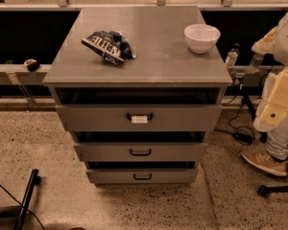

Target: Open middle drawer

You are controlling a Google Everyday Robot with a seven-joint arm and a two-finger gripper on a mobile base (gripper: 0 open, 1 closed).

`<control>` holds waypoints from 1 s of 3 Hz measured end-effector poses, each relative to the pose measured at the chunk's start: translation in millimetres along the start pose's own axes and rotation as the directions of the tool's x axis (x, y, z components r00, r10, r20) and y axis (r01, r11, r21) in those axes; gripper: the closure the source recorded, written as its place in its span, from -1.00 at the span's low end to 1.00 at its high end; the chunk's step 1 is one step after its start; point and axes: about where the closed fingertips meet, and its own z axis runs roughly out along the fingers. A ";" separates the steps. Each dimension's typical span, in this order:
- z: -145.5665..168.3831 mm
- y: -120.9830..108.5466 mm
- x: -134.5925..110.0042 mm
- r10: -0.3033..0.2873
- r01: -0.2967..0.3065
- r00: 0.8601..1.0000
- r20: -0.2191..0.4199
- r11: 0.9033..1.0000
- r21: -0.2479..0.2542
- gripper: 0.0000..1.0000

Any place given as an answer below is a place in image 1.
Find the grey top drawer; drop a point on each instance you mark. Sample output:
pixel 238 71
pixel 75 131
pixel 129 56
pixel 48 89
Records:
pixel 136 117

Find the black power adapter with cable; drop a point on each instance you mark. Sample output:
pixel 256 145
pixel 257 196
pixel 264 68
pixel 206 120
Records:
pixel 243 135

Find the yellow black tape measure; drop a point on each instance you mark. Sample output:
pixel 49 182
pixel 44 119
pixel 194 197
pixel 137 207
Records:
pixel 31 64

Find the clear water bottle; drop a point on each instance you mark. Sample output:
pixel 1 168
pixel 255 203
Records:
pixel 256 62
pixel 233 54

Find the left clear water bottle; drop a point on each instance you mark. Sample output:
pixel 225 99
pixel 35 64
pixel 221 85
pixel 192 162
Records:
pixel 233 54

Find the grey drawer cabinet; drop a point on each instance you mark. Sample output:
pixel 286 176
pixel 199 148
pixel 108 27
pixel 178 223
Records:
pixel 164 71

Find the blue crumpled chip bag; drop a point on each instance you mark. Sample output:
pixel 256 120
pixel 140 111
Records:
pixel 111 46

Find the right clear water bottle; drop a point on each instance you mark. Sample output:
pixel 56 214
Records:
pixel 256 62

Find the black chair base leg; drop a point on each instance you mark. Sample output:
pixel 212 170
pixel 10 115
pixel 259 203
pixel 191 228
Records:
pixel 265 191

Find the black tripod stand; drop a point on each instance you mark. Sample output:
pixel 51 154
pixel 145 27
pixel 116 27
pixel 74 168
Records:
pixel 248 102

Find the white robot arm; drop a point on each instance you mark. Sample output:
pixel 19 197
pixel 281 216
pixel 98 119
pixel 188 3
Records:
pixel 274 107

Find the seated person in light trousers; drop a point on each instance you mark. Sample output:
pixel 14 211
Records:
pixel 274 158

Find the black stand leg left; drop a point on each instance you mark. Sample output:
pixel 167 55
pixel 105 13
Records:
pixel 24 206

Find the white ceramic bowl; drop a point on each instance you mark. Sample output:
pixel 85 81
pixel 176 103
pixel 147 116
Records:
pixel 201 37

